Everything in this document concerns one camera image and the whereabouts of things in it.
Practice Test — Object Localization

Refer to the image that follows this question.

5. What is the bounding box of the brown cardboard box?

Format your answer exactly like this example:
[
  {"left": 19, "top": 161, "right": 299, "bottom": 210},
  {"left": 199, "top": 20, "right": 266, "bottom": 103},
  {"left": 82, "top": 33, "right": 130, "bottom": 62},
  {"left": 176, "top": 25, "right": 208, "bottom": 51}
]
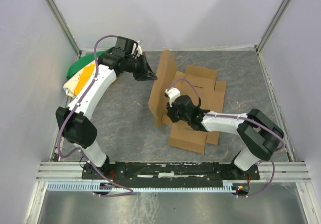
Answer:
[{"left": 148, "top": 50, "right": 227, "bottom": 154}]

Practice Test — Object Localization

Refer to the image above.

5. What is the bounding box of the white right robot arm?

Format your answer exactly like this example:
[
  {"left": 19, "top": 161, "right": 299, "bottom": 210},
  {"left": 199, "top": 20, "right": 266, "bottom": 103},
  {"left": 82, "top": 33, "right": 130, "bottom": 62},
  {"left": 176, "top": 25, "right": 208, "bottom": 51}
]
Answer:
[{"left": 165, "top": 94, "right": 285, "bottom": 171}]

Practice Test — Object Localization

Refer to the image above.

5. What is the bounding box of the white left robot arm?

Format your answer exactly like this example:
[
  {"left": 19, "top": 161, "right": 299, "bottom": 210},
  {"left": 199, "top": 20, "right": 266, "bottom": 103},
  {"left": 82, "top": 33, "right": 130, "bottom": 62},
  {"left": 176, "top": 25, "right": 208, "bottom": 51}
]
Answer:
[{"left": 56, "top": 47, "right": 157, "bottom": 167}]

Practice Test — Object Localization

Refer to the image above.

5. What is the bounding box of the green yellow white cloth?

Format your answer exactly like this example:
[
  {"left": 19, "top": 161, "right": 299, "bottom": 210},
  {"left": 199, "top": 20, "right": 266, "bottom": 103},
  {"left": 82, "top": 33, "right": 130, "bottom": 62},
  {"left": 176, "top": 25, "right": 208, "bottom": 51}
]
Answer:
[{"left": 63, "top": 53, "right": 96, "bottom": 98}]

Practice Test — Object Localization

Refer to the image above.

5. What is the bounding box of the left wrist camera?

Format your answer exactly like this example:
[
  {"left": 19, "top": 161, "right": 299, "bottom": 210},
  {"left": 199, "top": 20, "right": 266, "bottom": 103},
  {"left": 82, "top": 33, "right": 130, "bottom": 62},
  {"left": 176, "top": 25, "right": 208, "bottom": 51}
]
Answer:
[{"left": 113, "top": 36, "right": 143, "bottom": 58}]

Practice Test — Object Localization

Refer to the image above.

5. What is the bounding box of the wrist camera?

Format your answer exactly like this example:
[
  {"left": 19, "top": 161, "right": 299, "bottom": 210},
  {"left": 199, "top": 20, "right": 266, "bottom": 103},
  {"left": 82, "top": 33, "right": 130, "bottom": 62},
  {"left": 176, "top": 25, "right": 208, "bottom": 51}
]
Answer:
[
  {"left": 113, "top": 36, "right": 143, "bottom": 58},
  {"left": 165, "top": 87, "right": 181, "bottom": 107}
]

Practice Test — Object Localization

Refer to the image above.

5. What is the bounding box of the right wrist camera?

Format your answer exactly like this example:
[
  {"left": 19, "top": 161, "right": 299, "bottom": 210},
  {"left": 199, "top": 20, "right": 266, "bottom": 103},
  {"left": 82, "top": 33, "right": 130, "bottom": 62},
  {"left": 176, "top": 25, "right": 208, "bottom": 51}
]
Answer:
[{"left": 165, "top": 87, "right": 181, "bottom": 107}]

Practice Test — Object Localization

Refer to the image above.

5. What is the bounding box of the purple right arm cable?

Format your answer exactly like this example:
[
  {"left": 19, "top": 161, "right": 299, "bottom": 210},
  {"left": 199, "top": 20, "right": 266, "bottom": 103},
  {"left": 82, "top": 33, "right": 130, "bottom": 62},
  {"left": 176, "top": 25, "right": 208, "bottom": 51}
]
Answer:
[{"left": 167, "top": 78, "right": 285, "bottom": 197}]

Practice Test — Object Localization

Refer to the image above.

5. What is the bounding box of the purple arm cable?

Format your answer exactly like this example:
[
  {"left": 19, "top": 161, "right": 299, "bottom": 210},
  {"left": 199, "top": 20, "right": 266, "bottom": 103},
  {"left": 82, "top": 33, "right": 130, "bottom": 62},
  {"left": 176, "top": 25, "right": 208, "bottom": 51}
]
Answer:
[
  {"left": 167, "top": 78, "right": 285, "bottom": 197},
  {"left": 57, "top": 35, "right": 134, "bottom": 197}
]

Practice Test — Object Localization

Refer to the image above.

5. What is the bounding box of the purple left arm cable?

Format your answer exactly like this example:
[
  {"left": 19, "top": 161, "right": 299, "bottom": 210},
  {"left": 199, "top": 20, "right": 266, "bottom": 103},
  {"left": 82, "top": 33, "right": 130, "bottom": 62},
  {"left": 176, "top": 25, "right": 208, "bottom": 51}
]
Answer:
[{"left": 57, "top": 35, "right": 134, "bottom": 197}]

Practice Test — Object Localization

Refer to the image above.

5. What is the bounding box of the aluminium frame rail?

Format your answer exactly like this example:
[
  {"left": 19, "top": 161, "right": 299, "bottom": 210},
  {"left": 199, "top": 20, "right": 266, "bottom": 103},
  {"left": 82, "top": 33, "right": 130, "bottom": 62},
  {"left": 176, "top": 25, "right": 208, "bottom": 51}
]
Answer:
[{"left": 35, "top": 161, "right": 313, "bottom": 184}]

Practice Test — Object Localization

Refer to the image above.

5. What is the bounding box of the light blue slotted cable duct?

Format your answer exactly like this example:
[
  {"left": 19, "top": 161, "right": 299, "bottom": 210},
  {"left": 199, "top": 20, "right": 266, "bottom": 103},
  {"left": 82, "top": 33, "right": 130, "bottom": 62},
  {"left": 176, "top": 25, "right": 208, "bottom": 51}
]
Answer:
[{"left": 47, "top": 181, "right": 236, "bottom": 193}]

